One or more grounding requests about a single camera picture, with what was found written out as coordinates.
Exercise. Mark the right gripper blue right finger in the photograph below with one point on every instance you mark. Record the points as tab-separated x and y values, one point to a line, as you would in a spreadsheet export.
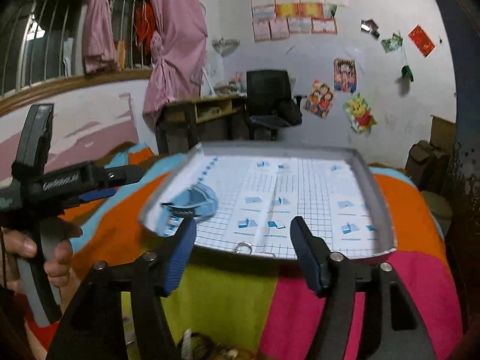
312	253

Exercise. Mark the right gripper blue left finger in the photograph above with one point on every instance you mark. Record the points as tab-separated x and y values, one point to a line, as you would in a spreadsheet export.
181	246

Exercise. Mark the person's left hand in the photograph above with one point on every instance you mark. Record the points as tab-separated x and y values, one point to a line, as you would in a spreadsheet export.
20	249

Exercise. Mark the colourful striped bedspread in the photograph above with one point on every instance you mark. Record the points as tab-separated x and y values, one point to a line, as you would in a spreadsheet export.
261	306

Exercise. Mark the white grid paper sheet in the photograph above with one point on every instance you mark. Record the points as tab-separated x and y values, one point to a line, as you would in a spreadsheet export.
270	202

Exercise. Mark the grey cardboard tray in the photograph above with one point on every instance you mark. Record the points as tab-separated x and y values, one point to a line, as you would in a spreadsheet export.
262	202

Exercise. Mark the wooden desk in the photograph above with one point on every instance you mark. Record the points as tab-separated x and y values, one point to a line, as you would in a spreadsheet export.
191	114

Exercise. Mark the green stool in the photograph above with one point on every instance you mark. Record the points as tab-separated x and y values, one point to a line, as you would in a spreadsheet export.
440	209

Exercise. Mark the brown bag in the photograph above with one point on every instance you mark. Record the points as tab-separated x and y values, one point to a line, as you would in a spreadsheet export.
427	167

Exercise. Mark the pink curtain left panel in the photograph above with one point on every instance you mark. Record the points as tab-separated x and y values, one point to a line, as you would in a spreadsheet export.
98	48

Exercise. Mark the pink curtain panel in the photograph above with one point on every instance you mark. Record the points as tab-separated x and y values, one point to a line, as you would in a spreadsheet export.
178	51
98	48

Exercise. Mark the winnie pooh poster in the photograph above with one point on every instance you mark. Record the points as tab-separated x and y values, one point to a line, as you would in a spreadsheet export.
359	114

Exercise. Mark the cartoon family poster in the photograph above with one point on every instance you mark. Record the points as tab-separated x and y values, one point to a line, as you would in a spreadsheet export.
320	99

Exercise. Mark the black office chair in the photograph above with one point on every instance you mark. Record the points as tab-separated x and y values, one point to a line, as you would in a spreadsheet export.
270	104

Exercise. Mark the window metal bars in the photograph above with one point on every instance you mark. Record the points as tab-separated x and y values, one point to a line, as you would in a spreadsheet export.
41	40

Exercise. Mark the cartoon boy poster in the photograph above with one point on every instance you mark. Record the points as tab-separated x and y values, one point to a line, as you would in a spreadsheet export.
345	79

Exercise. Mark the pink curtain right panel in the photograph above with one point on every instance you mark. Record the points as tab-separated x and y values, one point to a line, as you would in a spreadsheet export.
178	51

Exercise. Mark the black white photo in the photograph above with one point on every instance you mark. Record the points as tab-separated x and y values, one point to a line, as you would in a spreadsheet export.
369	26

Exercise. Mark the red paper square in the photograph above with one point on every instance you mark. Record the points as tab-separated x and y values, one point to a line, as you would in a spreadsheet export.
422	41

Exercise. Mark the dark blue hanging curtain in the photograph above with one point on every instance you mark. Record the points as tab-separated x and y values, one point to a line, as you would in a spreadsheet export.
461	21

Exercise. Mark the green wall hook ornament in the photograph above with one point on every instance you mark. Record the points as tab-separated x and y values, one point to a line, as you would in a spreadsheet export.
406	70

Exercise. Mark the green photo on wall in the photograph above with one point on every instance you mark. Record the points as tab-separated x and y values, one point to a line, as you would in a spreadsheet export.
394	43

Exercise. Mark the certificates on wall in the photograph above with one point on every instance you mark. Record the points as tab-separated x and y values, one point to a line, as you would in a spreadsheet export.
277	20

